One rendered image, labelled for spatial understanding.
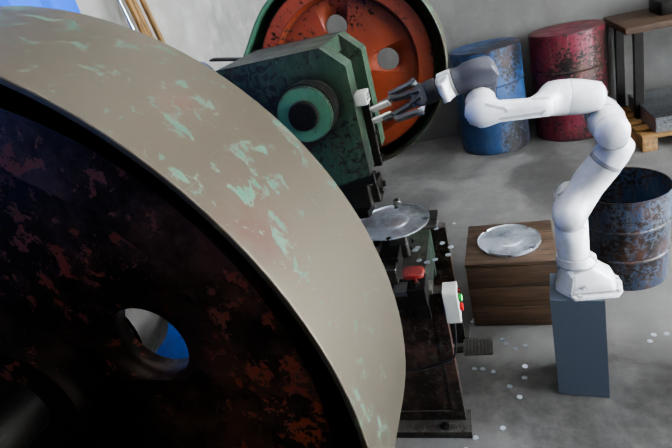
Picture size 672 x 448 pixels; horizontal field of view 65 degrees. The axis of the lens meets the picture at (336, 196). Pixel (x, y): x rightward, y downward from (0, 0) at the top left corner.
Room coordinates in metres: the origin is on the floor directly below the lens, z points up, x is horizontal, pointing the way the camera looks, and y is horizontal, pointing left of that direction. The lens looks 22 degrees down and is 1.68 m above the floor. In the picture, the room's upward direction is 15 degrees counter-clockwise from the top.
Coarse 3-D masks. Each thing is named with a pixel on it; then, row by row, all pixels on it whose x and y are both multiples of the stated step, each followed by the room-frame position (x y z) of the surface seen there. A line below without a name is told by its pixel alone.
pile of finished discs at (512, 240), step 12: (492, 228) 2.32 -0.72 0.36; (504, 228) 2.29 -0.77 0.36; (516, 228) 2.26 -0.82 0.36; (528, 228) 2.24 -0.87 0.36; (480, 240) 2.24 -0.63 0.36; (492, 240) 2.21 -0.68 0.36; (504, 240) 2.17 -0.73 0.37; (516, 240) 2.15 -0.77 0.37; (528, 240) 2.13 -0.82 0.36; (540, 240) 2.12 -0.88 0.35; (492, 252) 2.11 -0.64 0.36; (504, 252) 2.08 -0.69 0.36; (516, 252) 2.06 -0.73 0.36; (528, 252) 2.04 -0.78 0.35
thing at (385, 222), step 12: (408, 204) 1.94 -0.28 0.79; (372, 216) 1.92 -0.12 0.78; (384, 216) 1.88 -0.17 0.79; (396, 216) 1.85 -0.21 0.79; (408, 216) 1.84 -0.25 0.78; (420, 216) 1.81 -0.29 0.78; (372, 228) 1.82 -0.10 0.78; (384, 228) 1.78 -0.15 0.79; (396, 228) 1.76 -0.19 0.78; (408, 228) 1.74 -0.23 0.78; (420, 228) 1.71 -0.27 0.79; (372, 240) 1.72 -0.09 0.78; (384, 240) 1.70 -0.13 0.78
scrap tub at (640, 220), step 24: (624, 168) 2.38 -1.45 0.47; (624, 192) 2.38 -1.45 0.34; (648, 192) 2.29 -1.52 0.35; (600, 216) 2.10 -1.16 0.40; (624, 216) 2.04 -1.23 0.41; (648, 216) 2.01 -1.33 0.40; (600, 240) 2.11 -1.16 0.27; (624, 240) 2.04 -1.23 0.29; (648, 240) 2.02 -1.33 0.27; (624, 264) 2.05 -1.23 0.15; (648, 264) 2.02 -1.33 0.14; (624, 288) 2.05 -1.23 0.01; (648, 288) 2.03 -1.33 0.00
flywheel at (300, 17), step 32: (288, 0) 2.23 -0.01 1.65; (320, 0) 2.22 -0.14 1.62; (352, 0) 2.19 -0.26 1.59; (384, 0) 2.12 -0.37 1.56; (288, 32) 2.28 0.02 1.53; (320, 32) 2.24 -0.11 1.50; (352, 32) 2.20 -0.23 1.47; (384, 32) 2.16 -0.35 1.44; (416, 32) 2.09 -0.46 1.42; (416, 64) 2.12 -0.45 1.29; (384, 96) 2.17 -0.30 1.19; (384, 128) 2.16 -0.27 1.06
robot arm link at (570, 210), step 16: (592, 160) 1.53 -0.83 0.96; (576, 176) 1.56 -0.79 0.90; (592, 176) 1.51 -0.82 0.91; (608, 176) 1.50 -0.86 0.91; (576, 192) 1.53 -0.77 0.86; (592, 192) 1.51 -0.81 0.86; (560, 208) 1.52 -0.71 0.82; (576, 208) 1.49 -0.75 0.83; (592, 208) 1.51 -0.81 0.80; (560, 224) 1.50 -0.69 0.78; (576, 224) 1.48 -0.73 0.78
